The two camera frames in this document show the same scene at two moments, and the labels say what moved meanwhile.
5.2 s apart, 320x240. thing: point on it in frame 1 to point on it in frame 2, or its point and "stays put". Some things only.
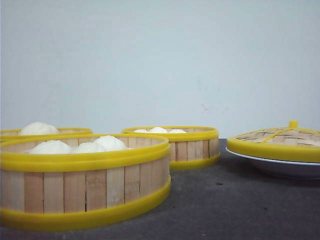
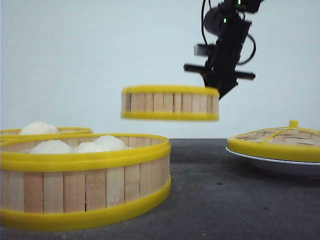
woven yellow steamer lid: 292,143 stays put
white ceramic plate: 308,170 stays put
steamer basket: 62,131 stays put
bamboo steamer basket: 197,146 to 170,103
